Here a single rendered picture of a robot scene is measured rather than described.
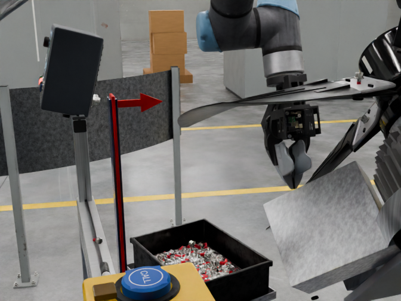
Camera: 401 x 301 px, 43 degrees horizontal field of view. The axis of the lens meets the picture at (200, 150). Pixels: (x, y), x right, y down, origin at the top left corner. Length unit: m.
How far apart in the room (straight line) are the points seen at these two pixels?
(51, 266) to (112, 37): 2.73
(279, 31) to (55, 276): 2.02
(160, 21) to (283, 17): 7.85
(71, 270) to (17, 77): 4.42
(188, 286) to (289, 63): 0.60
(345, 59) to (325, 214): 6.67
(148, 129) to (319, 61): 4.71
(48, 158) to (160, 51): 6.45
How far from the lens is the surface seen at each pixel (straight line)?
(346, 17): 7.33
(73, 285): 2.61
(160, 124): 2.86
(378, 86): 0.73
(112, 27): 4.99
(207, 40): 0.94
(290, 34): 0.96
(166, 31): 8.81
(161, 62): 8.85
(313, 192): 0.75
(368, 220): 0.71
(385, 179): 0.70
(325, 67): 7.27
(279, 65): 0.95
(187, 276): 0.45
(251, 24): 0.95
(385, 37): 0.79
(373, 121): 0.81
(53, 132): 2.50
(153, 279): 0.43
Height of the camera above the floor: 1.29
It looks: 16 degrees down
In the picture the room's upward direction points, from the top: 1 degrees counter-clockwise
